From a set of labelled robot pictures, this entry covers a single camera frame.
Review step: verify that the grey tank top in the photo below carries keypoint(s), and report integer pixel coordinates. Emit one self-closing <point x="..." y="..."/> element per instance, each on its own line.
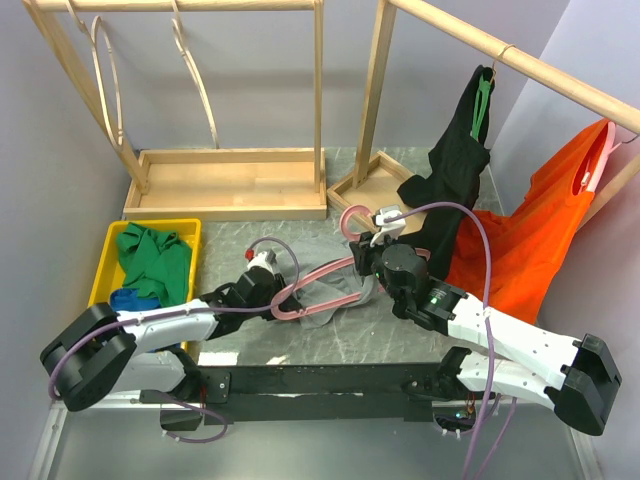
<point x="311" y="254"/>

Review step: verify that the orange garment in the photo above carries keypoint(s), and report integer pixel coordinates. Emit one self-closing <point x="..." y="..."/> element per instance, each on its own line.
<point x="529" y="246"/>

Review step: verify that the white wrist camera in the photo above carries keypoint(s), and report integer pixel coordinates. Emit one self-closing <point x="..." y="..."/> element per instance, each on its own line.
<point x="265" y="260"/>
<point x="389" y="223"/>

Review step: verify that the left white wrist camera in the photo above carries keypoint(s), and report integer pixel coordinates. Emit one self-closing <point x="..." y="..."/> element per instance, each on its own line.
<point x="265" y="260"/>

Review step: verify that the black garment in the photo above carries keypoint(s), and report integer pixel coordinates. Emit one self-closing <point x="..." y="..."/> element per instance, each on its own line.
<point x="456" y="162"/>

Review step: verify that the pink plastic hanger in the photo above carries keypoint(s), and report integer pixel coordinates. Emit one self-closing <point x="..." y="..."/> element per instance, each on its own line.
<point x="367" y="287"/>

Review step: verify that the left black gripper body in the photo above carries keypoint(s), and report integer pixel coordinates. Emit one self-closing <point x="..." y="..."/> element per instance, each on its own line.
<point x="276" y="287"/>

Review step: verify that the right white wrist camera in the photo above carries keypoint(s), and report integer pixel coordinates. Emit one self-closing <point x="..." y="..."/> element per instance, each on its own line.
<point x="389" y="223"/>

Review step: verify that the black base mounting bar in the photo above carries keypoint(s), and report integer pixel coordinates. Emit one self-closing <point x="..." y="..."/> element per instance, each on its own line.
<point x="331" y="392"/>

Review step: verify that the yellow plastic bin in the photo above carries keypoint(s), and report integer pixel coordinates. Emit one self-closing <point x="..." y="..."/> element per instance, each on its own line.
<point x="110" y="276"/>

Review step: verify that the middle beige wooden hanger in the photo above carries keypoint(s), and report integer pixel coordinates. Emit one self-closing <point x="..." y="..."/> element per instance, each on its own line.
<point x="183" y="48"/>

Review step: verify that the wooden clothes rack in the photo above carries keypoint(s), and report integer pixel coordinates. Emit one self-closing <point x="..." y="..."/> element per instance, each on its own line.
<point x="242" y="184"/>
<point x="419" y="105"/>

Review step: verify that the blue garment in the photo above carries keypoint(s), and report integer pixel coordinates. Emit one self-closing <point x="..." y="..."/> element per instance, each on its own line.
<point x="126" y="299"/>

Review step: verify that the right wooden clothes rack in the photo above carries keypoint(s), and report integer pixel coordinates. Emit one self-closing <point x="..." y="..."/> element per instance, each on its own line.
<point x="419" y="105"/>

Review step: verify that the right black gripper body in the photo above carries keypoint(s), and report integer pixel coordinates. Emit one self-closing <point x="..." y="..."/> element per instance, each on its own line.
<point x="370" y="258"/>

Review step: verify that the left wooden clothes rack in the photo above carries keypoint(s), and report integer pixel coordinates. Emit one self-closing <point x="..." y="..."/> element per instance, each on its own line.
<point x="242" y="184"/>

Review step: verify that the green plastic hanger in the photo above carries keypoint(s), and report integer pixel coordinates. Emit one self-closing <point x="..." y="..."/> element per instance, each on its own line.
<point x="483" y="95"/>

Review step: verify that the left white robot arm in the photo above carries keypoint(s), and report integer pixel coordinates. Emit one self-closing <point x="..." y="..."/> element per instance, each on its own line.
<point x="106" y="351"/>

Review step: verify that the green garment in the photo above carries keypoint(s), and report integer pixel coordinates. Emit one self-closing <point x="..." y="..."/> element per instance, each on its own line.
<point x="156" y="263"/>

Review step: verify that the light pink hanger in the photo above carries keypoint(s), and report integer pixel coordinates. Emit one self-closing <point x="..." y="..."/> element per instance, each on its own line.
<point x="592" y="167"/>

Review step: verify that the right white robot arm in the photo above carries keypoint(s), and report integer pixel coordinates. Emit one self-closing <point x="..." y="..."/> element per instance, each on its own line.
<point x="577" y="379"/>

